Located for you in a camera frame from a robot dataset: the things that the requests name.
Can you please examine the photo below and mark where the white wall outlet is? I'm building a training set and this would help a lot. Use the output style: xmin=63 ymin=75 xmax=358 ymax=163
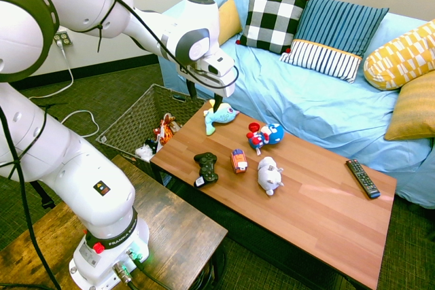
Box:
xmin=53 ymin=31 xmax=73 ymax=48

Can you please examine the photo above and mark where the mustard textured cushion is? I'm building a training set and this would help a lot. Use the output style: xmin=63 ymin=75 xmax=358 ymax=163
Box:
xmin=383 ymin=71 xmax=435 ymax=141

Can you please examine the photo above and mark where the rustic wooden robot stand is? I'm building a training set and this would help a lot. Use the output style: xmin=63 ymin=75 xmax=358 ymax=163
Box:
xmin=0 ymin=153 xmax=228 ymax=290

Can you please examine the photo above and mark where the wooden coffee table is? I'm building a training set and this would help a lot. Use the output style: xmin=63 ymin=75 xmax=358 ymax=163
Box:
xmin=150 ymin=101 xmax=398 ymax=290

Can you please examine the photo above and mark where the black remote control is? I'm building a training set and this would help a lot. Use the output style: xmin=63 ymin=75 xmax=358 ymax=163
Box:
xmin=345 ymin=159 xmax=381 ymax=200

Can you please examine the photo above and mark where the red blue plush figure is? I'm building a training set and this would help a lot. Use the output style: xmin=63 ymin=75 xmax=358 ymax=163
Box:
xmin=246 ymin=122 xmax=285 ymax=156

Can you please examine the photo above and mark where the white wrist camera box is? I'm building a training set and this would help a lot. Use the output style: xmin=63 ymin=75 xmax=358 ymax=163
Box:
xmin=198 ymin=52 xmax=236 ymax=79

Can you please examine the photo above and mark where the white power cable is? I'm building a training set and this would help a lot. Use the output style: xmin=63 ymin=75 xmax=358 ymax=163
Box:
xmin=29 ymin=40 xmax=100 ymax=139

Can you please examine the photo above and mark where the black base power cable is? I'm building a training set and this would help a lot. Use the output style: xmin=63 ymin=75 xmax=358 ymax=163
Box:
xmin=130 ymin=255 xmax=173 ymax=290

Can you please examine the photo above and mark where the light blue covered sofa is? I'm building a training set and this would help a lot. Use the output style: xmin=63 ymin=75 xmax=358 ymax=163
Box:
xmin=158 ymin=0 xmax=435 ymax=209

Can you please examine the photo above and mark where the fluffy white plush toy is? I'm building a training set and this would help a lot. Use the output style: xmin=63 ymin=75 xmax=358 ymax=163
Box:
xmin=135 ymin=143 xmax=154 ymax=162

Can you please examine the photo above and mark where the brown wicker basket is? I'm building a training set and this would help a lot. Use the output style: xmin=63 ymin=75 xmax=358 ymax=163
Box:
xmin=96 ymin=84 xmax=207 ymax=187

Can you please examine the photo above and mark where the orange toy car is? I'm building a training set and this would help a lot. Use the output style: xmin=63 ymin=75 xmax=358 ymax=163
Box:
xmin=229 ymin=149 xmax=249 ymax=175

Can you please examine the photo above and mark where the blue striped cushion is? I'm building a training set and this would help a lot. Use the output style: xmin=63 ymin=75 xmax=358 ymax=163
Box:
xmin=279 ymin=0 xmax=390 ymax=84

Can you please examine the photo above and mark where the black white checked cushion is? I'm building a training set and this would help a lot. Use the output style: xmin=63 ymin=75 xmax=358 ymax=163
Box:
xmin=236 ymin=0 xmax=312 ymax=55

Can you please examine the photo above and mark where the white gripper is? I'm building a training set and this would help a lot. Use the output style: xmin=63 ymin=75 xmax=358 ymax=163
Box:
xmin=179 ymin=61 xmax=237 ymax=114

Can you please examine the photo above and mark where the yellow white patterned cushion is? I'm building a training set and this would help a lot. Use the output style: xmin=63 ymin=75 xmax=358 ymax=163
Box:
xmin=363 ymin=19 xmax=435 ymax=91

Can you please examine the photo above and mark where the black camera tripod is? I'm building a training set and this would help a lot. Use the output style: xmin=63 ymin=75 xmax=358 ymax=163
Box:
xmin=29 ymin=180 xmax=57 ymax=210

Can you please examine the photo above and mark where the orange tiger plush toy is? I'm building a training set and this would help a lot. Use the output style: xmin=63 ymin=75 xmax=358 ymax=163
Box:
xmin=152 ymin=113 xmax=177 ymax=147

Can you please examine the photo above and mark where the blue fish plush toy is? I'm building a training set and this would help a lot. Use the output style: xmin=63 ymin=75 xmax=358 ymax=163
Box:
xmin=203 ymin=98 xmax=241 ymax=137

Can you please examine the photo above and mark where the black game controller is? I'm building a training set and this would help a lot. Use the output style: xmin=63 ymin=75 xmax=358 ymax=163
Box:
xmin=193 ymin=152 xmax=220 ymax=184

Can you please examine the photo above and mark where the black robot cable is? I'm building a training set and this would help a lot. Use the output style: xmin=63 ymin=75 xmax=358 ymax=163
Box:
xmin=0 ymin=0 xmax=240 ymax=290

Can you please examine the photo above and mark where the plain mustard cushion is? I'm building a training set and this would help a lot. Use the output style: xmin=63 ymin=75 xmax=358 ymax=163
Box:
xmin=217 ymin=0 xmax=243 ymax=46

